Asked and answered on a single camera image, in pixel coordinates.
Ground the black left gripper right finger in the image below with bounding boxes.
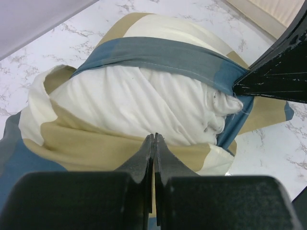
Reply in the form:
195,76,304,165
154,134,305,230

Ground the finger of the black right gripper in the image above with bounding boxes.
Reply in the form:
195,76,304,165
233,1,307,103

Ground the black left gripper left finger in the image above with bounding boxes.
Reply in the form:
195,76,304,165
0,135,154,230

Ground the white pillow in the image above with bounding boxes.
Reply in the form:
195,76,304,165
58,66,243,146

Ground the cream pillow with bear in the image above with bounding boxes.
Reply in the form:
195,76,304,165
227,0,305,39

